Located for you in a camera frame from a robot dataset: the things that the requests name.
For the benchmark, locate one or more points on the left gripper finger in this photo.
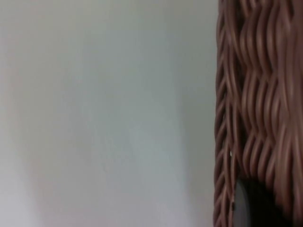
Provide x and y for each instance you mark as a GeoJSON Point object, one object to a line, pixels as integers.
{"type": "Point", "coordinates": [253, 208]}

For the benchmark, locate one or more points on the brown wicker basket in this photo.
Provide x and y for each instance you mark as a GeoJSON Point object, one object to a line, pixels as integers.
{"type": "Point", "coordinates": [260, 94]}

